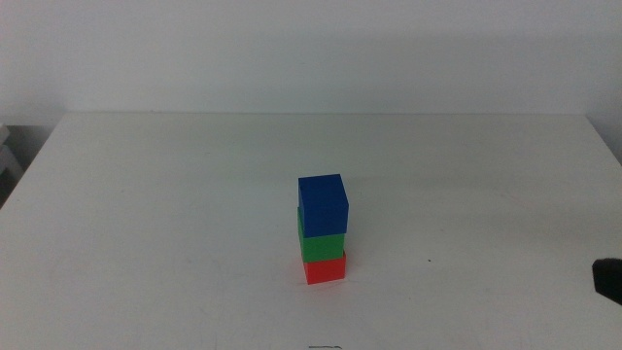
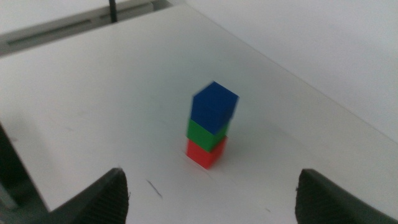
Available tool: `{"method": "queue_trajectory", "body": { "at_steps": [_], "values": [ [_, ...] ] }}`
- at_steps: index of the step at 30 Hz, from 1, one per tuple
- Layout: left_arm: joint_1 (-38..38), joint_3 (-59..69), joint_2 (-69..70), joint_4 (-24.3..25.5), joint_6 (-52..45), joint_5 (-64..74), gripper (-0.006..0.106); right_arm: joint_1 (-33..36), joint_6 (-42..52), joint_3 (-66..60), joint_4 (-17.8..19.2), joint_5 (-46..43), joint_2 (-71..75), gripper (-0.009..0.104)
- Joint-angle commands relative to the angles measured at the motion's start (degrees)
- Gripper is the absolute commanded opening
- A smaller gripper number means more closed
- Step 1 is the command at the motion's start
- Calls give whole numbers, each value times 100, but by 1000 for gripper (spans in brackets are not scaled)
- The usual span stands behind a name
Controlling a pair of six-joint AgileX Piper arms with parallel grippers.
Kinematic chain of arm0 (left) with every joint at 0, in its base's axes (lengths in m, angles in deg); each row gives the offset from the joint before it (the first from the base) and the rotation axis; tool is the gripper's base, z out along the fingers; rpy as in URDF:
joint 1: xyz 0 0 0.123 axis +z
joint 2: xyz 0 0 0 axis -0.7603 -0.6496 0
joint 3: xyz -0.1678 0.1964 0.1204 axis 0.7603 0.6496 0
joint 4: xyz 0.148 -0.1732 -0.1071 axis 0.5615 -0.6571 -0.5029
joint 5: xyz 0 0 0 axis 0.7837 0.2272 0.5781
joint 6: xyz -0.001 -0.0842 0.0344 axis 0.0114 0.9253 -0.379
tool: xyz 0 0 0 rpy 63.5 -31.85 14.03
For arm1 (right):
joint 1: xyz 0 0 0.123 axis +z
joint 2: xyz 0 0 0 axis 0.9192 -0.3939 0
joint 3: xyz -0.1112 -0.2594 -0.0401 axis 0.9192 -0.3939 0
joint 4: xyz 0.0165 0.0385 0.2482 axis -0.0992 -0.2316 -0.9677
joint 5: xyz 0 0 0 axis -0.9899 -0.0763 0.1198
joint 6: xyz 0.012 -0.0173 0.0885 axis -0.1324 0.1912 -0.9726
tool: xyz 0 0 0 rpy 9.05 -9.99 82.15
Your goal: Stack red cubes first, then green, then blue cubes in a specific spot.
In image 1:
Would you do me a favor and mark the blue cube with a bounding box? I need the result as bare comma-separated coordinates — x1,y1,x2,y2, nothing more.
297,173,351,239

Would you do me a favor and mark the red cube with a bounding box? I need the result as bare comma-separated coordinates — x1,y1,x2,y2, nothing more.
302,250,348,286

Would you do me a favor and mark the green cube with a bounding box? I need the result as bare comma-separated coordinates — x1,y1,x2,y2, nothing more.
296,206,347,264

